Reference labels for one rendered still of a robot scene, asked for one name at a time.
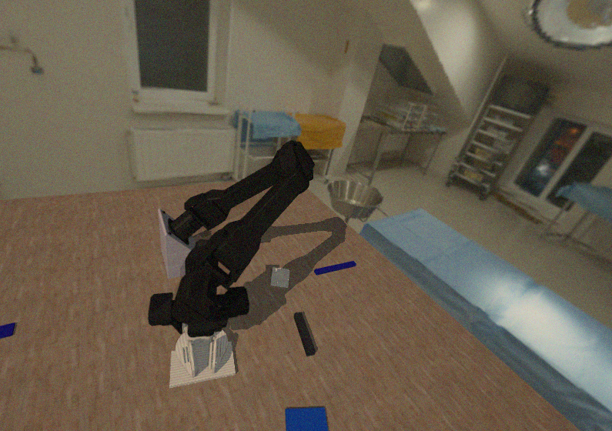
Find black rectangular bar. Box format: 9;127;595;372
294;312;316;357

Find dark blue flat bar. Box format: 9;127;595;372
314;261;356;275

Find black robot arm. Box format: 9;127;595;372
168;140;315;337

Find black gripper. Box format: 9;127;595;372
149;286;249;334

